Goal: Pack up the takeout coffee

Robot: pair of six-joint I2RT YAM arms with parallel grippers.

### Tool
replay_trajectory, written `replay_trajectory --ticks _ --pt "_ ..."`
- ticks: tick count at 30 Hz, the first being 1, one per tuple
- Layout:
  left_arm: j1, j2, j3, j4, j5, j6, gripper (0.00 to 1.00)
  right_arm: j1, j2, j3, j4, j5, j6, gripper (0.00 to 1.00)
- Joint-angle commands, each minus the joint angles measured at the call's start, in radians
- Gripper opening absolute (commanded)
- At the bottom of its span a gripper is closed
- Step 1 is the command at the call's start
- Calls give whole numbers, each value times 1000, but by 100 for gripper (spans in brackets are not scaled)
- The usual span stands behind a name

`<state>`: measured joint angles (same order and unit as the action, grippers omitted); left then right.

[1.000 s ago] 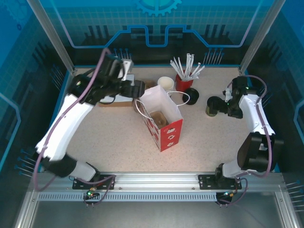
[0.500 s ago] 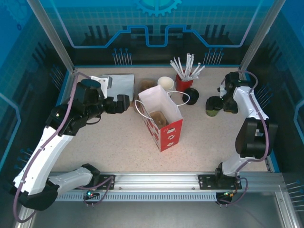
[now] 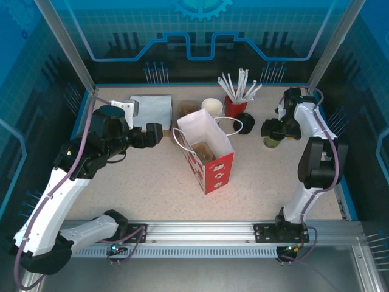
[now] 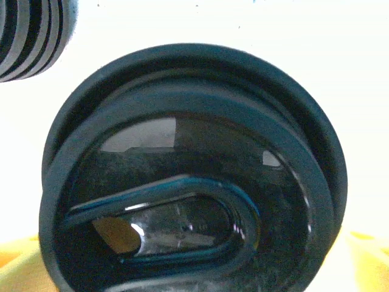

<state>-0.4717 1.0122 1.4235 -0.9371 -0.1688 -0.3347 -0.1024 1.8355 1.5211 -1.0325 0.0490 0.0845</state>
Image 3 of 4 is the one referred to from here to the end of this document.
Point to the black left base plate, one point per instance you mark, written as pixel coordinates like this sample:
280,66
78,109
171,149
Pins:
141,238

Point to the red straw holder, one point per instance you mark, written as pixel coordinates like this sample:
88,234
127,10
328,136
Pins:
235,108

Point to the aluminium frame post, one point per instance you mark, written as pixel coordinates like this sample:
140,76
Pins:
72,45
331,42

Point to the red printed paper bag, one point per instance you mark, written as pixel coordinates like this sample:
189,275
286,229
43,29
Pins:
218,176

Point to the brown pulp cup carrier stack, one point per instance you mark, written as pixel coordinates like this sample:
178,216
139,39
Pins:
188,108

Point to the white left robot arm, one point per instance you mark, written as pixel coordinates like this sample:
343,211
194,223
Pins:
45,213

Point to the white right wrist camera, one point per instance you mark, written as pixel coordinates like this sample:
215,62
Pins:
279,110

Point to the white paper cup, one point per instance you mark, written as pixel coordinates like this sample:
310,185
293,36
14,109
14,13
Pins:
211,106

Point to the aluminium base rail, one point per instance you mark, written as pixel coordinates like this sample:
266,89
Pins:
197,231

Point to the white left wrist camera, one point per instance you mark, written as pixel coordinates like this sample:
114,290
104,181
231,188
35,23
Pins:
126,106

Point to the green paper coffee cup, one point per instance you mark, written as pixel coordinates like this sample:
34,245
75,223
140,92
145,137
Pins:
271,143

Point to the grey metal base panel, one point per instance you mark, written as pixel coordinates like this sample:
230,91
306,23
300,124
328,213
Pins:
197,276

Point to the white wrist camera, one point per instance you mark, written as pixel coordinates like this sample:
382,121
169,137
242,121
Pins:
279,110
126,106

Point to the small LED connector board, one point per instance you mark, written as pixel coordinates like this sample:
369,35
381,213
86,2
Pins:
291,248
117,248

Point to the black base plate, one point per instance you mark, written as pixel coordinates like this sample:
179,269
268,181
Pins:
141,238
264,232

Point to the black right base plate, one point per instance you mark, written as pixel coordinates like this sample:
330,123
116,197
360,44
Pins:
264,232

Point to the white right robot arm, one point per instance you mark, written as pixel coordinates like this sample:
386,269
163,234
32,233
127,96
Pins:
299,207

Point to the white paper napkin stack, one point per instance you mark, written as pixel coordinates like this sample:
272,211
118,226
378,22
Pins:
155,109

